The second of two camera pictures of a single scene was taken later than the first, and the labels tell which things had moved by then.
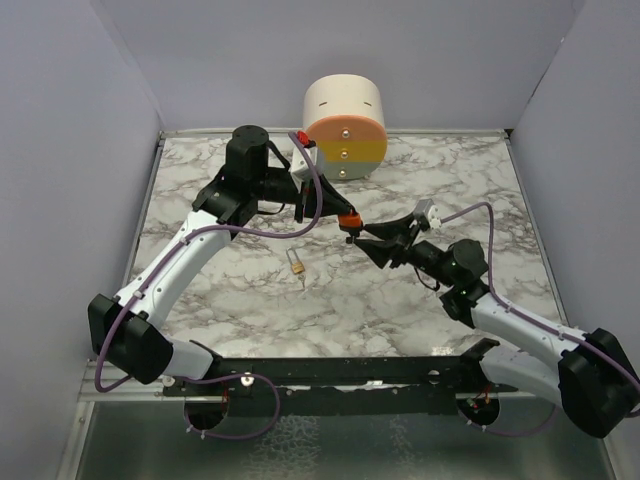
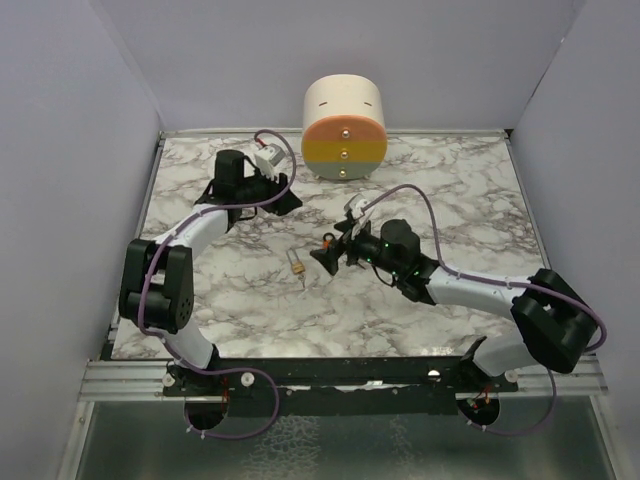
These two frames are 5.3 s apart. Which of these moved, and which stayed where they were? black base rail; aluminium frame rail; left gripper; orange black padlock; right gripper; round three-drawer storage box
Moved: right gripper; orange black padlock; left gripper
Stayed: aluminium frame rail; black base rail; round three-drawer storage box
